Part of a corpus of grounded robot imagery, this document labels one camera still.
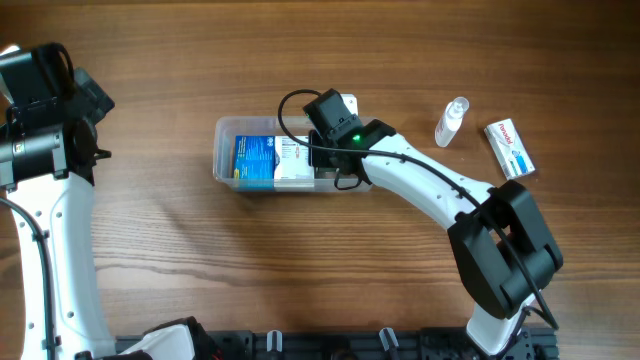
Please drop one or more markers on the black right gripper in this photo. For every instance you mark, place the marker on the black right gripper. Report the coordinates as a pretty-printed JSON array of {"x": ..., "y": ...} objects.
[{"x": 320, "y": 158}]

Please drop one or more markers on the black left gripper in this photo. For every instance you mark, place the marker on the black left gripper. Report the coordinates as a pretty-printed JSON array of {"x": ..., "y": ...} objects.
[{"x": 90, "y": 97}]

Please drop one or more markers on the white medicine carton box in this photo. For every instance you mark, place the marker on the white medicine carton box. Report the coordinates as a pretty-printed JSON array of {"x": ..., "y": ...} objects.
[{"x": 292, "y": 171}]

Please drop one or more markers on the blue printed carton box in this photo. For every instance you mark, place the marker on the blue printed carton box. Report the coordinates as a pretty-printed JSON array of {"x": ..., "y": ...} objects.
[{"x": 254, "y": 162}]

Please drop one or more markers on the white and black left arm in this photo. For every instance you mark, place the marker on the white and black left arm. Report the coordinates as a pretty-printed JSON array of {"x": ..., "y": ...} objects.
[{"x": 63, "y": 314}]

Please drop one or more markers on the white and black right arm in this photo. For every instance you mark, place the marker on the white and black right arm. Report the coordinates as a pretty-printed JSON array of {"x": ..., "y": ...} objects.
[{"x": 504, "y": 250}]

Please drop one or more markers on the clear plastic container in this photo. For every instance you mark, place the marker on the clear plastic container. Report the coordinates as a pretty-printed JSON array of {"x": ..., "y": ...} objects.
[{"x": 224, "y": 143}]

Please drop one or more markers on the white spray bottle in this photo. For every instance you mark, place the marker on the white spray bottle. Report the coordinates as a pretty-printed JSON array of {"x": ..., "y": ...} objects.
[{"x": 450, "y": 121}]

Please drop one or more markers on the white red toothpaste box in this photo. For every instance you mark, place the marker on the white red toothpaste box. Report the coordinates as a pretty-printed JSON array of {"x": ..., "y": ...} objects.
[{"x": 509, "y": 149}]

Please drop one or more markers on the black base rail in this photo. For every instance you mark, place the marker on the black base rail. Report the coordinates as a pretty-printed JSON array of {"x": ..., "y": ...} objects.
[{"x": 532, "y": 343}]

